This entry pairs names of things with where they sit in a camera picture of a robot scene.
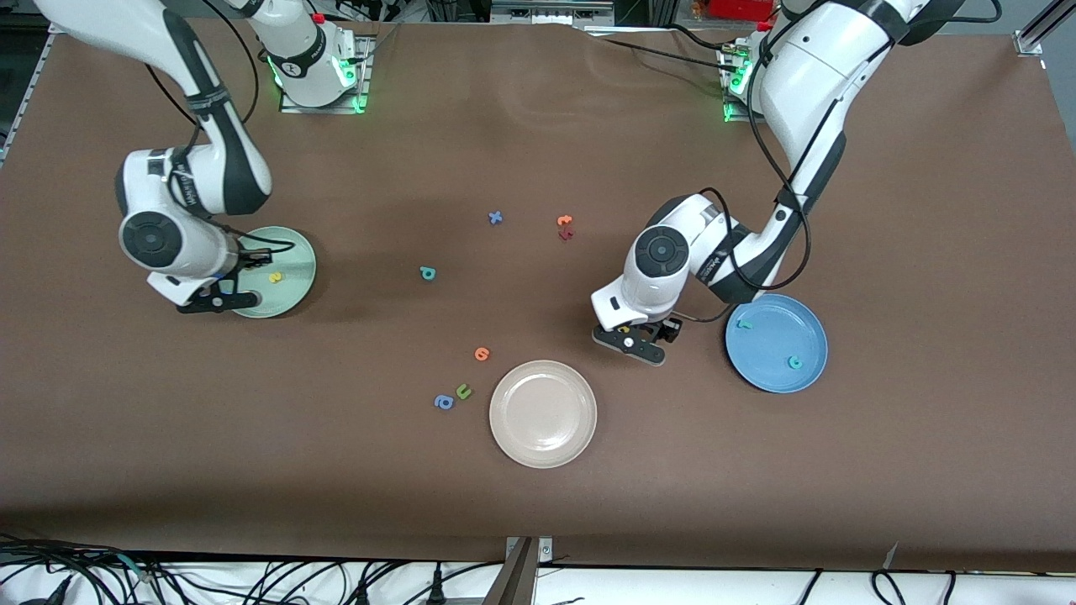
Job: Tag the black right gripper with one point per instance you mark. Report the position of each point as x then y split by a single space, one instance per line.
238 262

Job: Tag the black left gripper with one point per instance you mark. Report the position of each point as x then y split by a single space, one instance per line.
670 327

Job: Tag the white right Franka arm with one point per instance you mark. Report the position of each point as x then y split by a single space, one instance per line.
181 260

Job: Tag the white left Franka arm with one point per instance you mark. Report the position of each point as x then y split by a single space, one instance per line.
807 76

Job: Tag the green plate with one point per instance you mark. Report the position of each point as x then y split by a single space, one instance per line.
290 290

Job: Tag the blue plate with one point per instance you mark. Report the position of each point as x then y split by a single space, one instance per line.
782 336

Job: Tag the beige plate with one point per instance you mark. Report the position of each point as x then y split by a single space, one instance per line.
543 413

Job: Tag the blue letter a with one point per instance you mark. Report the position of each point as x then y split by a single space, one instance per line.
443 402

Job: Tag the white paper tag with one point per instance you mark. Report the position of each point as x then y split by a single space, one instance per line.
891 556

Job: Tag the red box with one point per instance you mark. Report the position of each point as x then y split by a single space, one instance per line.
740 8

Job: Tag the grey metal box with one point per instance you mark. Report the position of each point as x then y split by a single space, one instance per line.
551 12

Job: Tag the aluminium frame rail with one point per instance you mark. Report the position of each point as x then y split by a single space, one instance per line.
25 92
1032 38

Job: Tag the metal table edge bracket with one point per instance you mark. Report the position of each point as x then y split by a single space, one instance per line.
521 580

